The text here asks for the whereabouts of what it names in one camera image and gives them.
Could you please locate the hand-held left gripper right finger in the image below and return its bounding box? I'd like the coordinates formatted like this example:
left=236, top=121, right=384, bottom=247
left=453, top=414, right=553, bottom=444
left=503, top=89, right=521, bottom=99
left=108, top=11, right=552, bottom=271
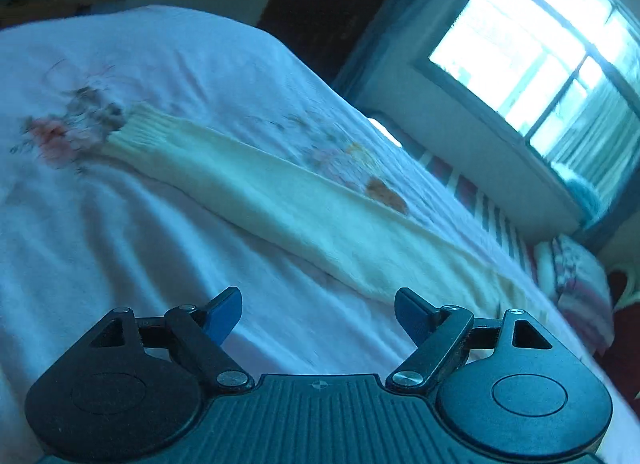
left=385, top=288, right=554, bottom=395

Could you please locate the red headboard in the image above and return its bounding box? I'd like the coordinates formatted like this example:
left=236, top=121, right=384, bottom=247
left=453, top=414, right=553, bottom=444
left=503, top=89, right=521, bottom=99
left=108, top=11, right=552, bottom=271
left=592, top=264, right=640, bottom=420

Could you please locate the wooden furniture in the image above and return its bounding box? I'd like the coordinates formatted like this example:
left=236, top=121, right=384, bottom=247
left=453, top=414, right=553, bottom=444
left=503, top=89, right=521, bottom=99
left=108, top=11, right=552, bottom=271
left=0, top=0, right=131, bottom=27

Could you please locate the white floral bedsheet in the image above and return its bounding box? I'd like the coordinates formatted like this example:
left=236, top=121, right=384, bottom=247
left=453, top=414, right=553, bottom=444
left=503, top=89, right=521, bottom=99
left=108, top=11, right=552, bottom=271
left=0, top=4, right=640, bottom=464

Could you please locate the window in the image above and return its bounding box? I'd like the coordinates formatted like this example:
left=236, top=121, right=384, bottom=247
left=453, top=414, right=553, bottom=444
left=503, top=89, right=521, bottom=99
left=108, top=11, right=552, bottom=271
left=427, top=0, right=640, bottom=195

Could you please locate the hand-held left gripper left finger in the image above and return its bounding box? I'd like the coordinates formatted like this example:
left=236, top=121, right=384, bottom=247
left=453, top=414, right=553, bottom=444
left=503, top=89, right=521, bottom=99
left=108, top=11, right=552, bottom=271
left=90, top=286, right=256, bottom=392

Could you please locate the striped bedsheet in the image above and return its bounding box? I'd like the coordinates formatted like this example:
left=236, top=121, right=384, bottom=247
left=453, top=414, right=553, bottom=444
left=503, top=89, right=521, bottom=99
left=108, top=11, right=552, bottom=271
left=417, top=151, right=541, bottom=285

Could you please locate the striped pillow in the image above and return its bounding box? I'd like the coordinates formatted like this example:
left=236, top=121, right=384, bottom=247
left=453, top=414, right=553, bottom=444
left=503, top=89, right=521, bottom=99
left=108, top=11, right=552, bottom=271
left=532, top=234, right=616, bottom=355

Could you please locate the dark wooden door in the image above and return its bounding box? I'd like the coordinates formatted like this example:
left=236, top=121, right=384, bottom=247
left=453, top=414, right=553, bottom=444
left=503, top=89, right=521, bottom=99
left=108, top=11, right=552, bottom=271
left=256, top=0, right=418, bottom=87

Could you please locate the blue curtain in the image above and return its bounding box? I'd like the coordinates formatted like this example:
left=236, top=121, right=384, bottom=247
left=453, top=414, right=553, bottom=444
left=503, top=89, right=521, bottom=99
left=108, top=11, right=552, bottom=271
left=332, top=0, right=493, bottom=99
left=550, top=78, right=640, bottom=205

